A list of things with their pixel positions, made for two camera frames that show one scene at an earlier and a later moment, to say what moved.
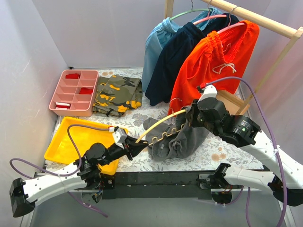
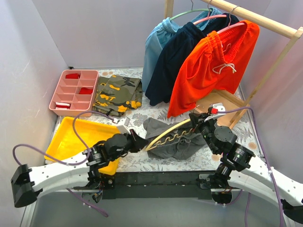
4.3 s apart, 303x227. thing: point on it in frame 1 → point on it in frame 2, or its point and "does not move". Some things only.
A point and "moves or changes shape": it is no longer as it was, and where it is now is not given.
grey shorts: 167,141 moves or changes shape
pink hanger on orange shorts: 232,26 does not move
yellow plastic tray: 61,150 does not move
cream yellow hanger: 161,121 → 147,147
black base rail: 156,186 does not move
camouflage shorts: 116,94 does not move
